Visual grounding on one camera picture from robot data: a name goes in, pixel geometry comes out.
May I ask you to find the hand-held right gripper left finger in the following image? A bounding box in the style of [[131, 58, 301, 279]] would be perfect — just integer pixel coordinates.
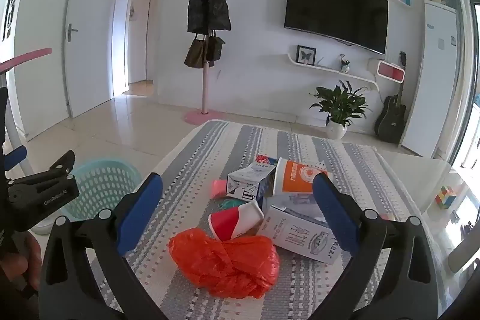
[[37, 172, 167, 320]]

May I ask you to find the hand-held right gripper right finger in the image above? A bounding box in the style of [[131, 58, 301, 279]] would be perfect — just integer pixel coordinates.
[[312, 172, 441, 320]]

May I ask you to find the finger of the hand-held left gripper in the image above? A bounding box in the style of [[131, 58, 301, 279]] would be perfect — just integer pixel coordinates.
[[0, 145, 28, 171], [7, 150, 81, 231]]

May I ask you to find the large white milk carton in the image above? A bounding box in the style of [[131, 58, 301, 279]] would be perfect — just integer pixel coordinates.
[[255, 205, 344, 264]]

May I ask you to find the teal plastic basket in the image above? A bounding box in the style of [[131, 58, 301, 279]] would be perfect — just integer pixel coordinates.
[[62, 159, 142, 231]]

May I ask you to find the orange and white paper cup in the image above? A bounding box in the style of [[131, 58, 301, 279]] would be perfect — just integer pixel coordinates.
[[272, 157, 331, 197]]

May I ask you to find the pink packet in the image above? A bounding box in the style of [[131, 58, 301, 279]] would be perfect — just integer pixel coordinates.
[[211, 179, 230, 199]]

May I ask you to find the red and white paper cup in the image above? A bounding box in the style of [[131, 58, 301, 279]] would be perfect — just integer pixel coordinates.
[[208, 200, 265, 242]]

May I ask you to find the small blue white carton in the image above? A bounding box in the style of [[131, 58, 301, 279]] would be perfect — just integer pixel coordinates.
[[227, 162, 278, 206]]

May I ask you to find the orange plastic bag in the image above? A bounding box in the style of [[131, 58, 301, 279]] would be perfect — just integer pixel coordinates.
[[168, 228, 281, 299]]

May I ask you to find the person's left hand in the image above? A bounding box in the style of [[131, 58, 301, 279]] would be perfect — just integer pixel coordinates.
[[0, 230, 43, 292]]

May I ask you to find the white printed wrapper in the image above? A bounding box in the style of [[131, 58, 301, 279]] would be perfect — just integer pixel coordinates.
[[264, 193, 325, 221]]

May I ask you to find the white floor stand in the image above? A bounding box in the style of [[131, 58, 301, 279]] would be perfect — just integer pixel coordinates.
[[4, 80, 64, 236]]

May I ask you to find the pink curved bar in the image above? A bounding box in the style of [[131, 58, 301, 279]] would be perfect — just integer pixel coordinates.
[[0, 48, 52, 75]]

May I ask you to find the green potted plant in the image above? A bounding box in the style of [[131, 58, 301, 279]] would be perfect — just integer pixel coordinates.
[[309, 80, 370, 140]]

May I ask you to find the black guitar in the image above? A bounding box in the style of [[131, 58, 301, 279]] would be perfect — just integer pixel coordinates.
[[375, 51, 407, 144]]

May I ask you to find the grey striped rug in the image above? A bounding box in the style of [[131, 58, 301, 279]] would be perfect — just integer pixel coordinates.
[[86, 119, 428, 320]]

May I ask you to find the colourful cube toy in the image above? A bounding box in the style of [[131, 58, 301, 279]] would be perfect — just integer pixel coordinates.
[[435, 185, 460, 210]]

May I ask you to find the white door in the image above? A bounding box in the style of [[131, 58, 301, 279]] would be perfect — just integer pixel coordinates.
[[62, 0, 113, 118]]

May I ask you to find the pink coat rack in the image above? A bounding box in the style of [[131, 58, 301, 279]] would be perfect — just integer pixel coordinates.
[[182, 0, 241, 125]]

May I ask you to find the white curved lower shelf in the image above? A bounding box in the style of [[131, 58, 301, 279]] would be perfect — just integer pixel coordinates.
[[288, 54, 379, 91]]

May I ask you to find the red white rounded box shelf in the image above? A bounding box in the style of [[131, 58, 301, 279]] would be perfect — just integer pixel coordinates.
[[377, 59, 406, 82]]

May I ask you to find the framed butterfly picture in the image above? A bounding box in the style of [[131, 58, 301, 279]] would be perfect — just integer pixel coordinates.
[[296, 46, 317, 66]]

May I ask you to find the white tall cabinet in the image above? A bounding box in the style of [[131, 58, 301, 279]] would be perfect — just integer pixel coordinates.
[[401, 0, 460, 159]]

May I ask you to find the brown bag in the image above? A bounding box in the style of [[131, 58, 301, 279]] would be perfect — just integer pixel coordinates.
[[184, 33, 208, 67]]

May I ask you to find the dark green bag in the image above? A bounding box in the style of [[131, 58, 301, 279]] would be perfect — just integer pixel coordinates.
[[206, 31, 226, 62]]

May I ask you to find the black flat television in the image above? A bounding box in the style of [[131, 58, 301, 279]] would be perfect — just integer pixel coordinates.
[[284, 0, 389, 55]]

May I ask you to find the black wall decoration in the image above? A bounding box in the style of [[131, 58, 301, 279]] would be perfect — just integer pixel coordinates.
[[0, 0, 21, 41]]

